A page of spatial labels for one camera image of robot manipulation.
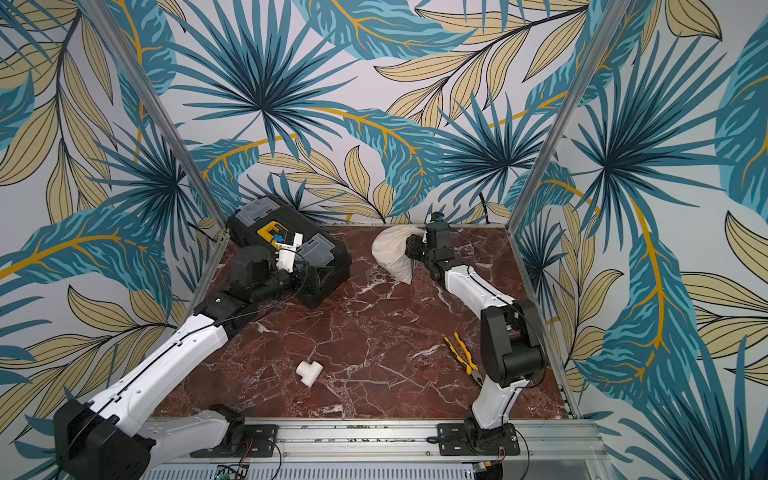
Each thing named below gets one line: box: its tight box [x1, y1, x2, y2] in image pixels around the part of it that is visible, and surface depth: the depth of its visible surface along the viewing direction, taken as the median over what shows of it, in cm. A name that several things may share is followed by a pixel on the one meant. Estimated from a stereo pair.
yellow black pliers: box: [443, 332, 484, 387], surface depth 87 cm
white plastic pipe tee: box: [296, 360, 324, 388], surface depth 84 cm
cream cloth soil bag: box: [371, 224, 427, 285], surface depth 99 cm
